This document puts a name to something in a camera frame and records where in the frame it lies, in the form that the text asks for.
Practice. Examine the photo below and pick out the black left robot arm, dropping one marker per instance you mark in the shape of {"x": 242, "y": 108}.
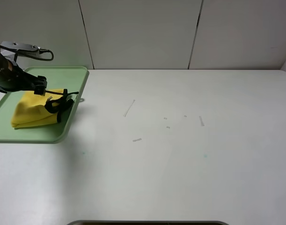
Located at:
{"x": 12, "y": 55}

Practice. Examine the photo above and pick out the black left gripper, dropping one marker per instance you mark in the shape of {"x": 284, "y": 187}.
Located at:
{"x": 13, "y": 78}

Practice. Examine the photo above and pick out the yellow towel with black trim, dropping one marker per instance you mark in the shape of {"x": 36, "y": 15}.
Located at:
{"x": 35, "y": 110}

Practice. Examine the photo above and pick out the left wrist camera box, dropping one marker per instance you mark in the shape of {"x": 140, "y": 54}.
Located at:
{"x": 28, "y": 49}

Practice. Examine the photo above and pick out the light green plastic tray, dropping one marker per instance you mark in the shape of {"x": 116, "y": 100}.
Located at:
{"x": 72, "y": 78}

